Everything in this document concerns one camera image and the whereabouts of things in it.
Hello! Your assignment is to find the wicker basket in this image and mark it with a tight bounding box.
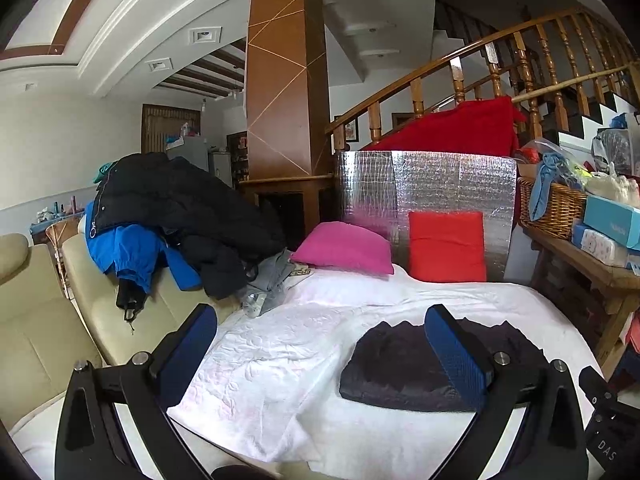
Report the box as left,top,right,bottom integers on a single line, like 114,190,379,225
517,176,588,241

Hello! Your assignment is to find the silver foil insulation panel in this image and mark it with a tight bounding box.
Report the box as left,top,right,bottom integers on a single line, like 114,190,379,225
334,150,517,283

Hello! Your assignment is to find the wooden stair railing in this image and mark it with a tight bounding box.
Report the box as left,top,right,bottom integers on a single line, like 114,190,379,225
325,7,640,153

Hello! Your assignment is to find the pink pillow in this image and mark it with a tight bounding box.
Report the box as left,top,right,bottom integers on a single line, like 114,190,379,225
291,221,396,276

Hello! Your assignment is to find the wooden side table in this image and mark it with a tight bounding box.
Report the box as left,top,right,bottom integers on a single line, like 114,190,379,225
520,222,640,381

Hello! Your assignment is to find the blue jacket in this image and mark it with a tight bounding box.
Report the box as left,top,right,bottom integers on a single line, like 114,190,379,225
84,200,203,293

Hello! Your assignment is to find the wooden lattice door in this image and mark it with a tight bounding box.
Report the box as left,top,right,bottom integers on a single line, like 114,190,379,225
141,104,202,155

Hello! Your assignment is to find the wooden pillar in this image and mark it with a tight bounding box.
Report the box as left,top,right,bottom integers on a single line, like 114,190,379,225
239,0,335,246

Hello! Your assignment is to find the grey refrigerator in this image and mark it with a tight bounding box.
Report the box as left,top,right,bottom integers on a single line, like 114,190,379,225
165,135,233,188

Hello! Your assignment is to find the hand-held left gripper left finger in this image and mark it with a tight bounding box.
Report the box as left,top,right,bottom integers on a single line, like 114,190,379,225
54,303,219,480

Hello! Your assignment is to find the white plastic bag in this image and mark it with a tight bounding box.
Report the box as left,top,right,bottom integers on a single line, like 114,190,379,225
585,162,640,207

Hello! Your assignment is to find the teal green garment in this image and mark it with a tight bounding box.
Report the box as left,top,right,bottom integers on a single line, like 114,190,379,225
91,161,119,185

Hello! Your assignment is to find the white patterned tissue pack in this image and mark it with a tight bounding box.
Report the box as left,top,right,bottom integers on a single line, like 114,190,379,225
572,225,631,268

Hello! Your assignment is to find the beige leather sofa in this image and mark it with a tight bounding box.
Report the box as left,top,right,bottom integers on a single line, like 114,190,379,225
0,217,241,431

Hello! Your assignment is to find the black coat pile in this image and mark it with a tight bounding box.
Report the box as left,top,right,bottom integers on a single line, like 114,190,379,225
92,152,287,301

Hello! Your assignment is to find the grey garment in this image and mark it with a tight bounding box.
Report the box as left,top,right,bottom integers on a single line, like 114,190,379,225
240,249,313,318

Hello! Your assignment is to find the red pillow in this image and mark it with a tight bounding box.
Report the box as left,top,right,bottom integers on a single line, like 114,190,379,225
407,211,488,283

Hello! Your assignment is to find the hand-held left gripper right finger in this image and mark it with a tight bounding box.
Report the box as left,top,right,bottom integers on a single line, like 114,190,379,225
424,303,590,480

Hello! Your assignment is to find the black quilted jacket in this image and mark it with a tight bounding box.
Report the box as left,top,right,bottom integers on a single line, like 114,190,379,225
339,317,551,413

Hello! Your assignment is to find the light blue cloth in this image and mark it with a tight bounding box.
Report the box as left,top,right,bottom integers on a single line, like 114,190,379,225
529,154,583,221

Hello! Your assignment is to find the red cloth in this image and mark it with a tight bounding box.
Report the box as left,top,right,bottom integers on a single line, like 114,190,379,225
367,96,528,158

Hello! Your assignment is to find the white quilted blanket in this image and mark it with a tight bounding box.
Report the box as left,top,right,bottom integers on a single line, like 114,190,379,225
10,262,606,480

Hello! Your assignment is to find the teal cardboard box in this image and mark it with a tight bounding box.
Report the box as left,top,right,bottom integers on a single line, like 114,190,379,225
583,195,640,251

